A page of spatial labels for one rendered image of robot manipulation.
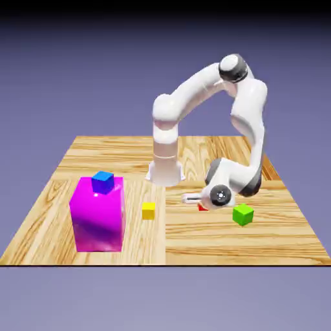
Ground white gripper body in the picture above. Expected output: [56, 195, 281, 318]
[181, 193, 205, 205]

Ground small yellow cube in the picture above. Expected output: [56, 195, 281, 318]
[142, 202, 156, 220]

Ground small green cube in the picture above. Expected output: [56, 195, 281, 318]
[231, 203, 255, 226]

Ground small blue cube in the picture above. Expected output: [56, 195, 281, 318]
[91, 171, 115, 195]

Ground large magenta box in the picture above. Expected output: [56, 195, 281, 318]
[69, 176, 127, 253]

